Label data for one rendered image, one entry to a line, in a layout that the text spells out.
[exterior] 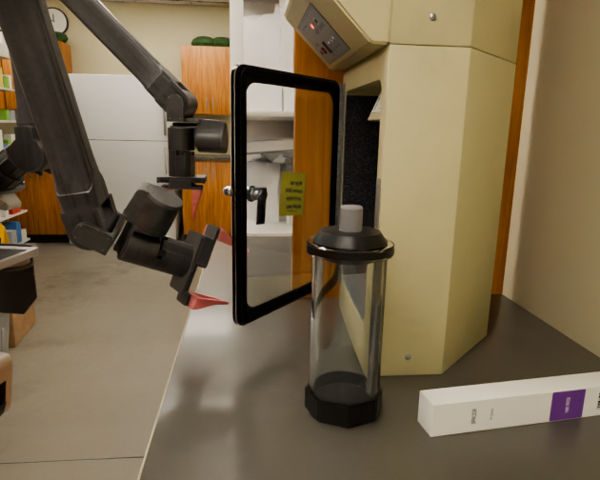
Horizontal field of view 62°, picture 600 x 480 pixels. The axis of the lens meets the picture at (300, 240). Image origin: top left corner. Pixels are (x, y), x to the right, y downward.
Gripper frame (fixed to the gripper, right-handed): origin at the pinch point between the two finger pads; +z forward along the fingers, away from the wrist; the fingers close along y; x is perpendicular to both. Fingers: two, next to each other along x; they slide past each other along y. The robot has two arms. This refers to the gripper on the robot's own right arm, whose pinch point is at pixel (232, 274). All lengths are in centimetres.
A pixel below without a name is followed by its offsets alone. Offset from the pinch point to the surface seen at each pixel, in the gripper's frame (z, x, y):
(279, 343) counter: 9.0, -7.5, -8.3
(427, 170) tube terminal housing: 8.2, -29.0, 23.7
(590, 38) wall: 39, -25, 61
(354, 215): -3.3, -32.1, 13.3
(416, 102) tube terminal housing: 2.9, -28.6, 31.2
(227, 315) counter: 6.1, 8.7, -8.5
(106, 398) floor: 40, 164, -87
